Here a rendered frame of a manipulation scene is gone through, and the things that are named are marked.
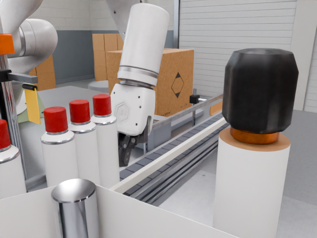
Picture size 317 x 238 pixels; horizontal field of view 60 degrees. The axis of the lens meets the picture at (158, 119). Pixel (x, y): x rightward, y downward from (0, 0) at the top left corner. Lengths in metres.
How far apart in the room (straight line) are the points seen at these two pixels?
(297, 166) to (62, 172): 0.65
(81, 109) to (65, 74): 6.55
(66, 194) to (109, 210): 0.04
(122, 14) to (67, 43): 6.36
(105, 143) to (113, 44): 3.93
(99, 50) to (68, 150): 4.24
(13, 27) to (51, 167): 0.58
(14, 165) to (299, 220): 0.47
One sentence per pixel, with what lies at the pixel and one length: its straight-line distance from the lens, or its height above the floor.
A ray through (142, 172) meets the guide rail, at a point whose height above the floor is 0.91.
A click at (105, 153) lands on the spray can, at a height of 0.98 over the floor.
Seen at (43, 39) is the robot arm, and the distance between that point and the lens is 1.03.
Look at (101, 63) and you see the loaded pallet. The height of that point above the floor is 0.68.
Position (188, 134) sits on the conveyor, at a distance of 0.89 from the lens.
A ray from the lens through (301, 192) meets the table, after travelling 0.76.
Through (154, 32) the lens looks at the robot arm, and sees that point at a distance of 0.57.
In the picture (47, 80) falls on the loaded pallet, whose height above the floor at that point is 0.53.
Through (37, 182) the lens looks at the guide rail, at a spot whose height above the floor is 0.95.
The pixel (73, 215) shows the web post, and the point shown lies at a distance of 0.25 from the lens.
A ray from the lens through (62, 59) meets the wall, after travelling 6.96.
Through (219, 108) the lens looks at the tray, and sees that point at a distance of 1.36.
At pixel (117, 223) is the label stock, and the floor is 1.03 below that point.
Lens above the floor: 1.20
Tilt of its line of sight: 18 degrees down
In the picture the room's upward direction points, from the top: straight up
